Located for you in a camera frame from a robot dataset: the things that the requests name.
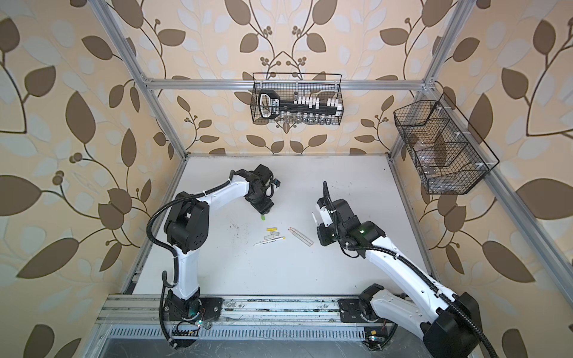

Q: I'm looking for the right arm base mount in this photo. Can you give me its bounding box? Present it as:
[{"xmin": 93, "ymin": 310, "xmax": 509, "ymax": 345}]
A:
[{"xmin": 338, "ymin": 298, "xmax": 398, "ymax": 325}]

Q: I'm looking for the rear wire basket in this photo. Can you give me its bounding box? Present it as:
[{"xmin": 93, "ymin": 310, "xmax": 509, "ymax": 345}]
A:
[{"xmin": 250, "ymin": 71, "xmax": 344, "ymax": 126}]

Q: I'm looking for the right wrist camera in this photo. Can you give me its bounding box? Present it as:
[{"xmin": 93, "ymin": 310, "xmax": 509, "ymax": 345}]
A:
[{"xmin": 312, "ymin": 204, "xmax": 333, "ymax": 228}]

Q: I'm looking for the black tool with sockets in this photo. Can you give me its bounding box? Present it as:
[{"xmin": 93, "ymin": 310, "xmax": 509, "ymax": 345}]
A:
[{"xmin": 253, "ymin": 89, "xmax": 344, "ymax": 122}]

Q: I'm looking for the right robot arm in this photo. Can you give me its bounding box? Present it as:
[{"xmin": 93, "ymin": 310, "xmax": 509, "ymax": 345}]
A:
[{"xmin": 316, "ymin": 185, "xmax": 498, "ymax": 357}]

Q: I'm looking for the white pen with black print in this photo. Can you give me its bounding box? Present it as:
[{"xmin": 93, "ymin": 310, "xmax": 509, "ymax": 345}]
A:
[{"xmin": 253, "ymin": 237, "xmax": 286, "ymax": 247}]

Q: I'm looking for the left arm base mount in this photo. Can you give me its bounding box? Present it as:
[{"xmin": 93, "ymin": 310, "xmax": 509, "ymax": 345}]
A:
[{"xmin": 164, "ymin": 295, "xmax": 223, "ymax": 322}]

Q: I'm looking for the side wire basket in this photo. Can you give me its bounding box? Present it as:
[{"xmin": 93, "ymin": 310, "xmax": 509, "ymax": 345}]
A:
[{"xmin": 393, "ymin": 93, "xmax": 500, "ymax": 195}]

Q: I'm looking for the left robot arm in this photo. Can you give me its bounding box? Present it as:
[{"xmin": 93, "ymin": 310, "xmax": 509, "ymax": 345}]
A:
[{"xmin": 146, "ymin": 165, "xmax": 281, "ymax": 349}]

